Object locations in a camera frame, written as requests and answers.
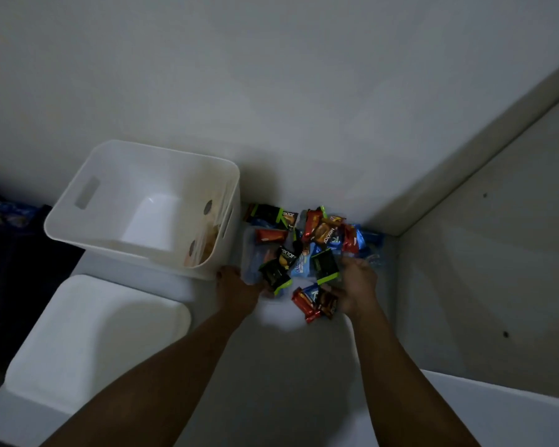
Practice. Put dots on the pile of mixed snack packets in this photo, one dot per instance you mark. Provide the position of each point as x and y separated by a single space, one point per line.
307 242

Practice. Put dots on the person's right forearm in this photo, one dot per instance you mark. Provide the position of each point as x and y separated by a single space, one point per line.
400 381

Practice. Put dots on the white plastic lid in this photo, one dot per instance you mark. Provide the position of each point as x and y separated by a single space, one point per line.
98 339

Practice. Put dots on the person's left fingers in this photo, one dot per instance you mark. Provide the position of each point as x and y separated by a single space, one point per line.
230 276

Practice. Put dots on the clear plastic container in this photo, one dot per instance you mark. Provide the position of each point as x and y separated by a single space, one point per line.
254 256

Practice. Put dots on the person's left hand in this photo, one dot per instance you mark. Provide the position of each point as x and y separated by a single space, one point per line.
237 293

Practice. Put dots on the white plastic storage basket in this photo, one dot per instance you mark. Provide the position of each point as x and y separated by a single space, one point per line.
144 207

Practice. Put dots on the person's left forearm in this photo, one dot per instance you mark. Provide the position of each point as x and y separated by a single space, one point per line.
158 377

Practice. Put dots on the red snack bar wrapper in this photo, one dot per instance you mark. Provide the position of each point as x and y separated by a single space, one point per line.
303 306

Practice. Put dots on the person's right fingers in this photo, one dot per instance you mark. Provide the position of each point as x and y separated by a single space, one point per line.
354 272

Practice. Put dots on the brown snack bar wrapper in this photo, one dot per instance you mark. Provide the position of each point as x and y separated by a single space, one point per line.
328 303

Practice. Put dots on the dark blue fabric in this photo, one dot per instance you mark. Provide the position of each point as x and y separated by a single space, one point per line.
18 274

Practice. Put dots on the white box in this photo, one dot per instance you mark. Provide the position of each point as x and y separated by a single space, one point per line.
512 414

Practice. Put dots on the person's right hand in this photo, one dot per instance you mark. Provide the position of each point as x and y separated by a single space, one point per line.
357 288

